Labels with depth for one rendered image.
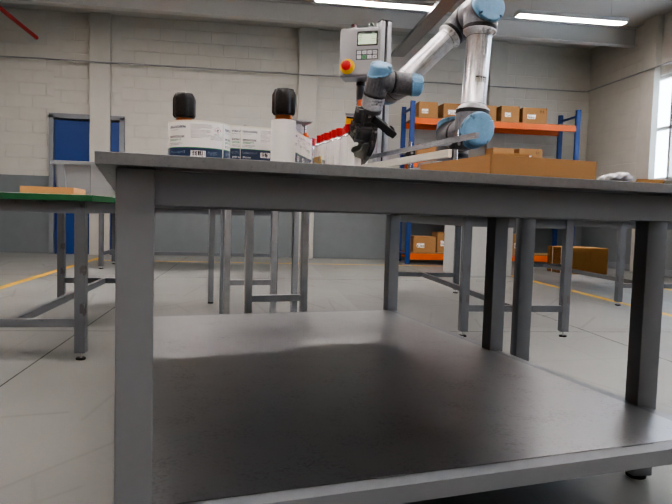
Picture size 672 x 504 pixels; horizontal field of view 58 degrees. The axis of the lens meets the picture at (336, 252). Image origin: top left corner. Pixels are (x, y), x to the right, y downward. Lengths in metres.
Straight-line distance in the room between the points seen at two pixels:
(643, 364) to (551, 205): 0.76
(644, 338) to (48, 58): 9.54
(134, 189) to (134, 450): 0.43
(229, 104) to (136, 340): 9.07
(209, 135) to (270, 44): 8.29
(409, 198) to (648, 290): 0.96
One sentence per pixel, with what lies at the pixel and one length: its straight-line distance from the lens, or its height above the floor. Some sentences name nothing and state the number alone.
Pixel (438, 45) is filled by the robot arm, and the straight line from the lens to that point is 2.30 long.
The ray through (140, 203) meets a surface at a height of 0.75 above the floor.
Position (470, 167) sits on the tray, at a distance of 1.29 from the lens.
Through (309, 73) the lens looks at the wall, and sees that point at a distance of 10.05.
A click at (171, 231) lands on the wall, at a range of 9.95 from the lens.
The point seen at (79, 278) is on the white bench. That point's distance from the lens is 3.13.
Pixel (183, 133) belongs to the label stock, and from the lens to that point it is 1.98.
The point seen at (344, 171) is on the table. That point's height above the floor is 0.82.
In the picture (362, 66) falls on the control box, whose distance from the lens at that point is 2.46.
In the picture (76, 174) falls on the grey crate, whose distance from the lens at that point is 4.05.
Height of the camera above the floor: 0.74
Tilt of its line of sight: 4 degrees down
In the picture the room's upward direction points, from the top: 2 degrees clockwise
